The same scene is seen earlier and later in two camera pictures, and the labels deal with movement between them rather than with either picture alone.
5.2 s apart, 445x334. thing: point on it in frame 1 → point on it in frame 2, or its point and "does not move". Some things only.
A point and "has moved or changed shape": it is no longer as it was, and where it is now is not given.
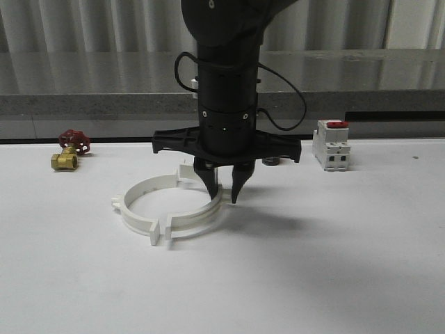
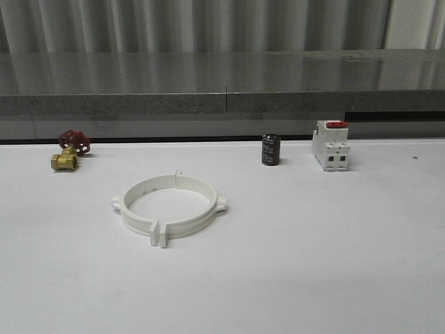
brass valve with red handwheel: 74,143 does not move
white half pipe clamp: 135,222 does not move
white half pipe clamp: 177,225 has moved or changed shape
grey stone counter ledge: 145,82 does not move
